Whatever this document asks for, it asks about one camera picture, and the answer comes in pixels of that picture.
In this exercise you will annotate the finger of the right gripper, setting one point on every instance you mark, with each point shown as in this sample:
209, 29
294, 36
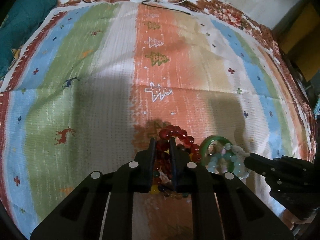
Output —
262, 165

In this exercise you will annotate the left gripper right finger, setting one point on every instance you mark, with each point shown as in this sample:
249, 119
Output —
181, 173

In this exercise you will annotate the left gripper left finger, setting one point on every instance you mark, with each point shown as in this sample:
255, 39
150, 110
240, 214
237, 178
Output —
149, 160

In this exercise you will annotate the green jade bangle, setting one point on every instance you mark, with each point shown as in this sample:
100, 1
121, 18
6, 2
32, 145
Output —
219, 156

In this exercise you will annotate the person's right hand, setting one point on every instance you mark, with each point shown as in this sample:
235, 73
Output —
290, 219

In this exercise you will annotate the striped colourful woven cloth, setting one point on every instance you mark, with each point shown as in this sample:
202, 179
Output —
97, 81

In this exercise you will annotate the teal blanket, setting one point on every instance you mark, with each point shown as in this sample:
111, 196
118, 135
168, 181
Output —
22, 20

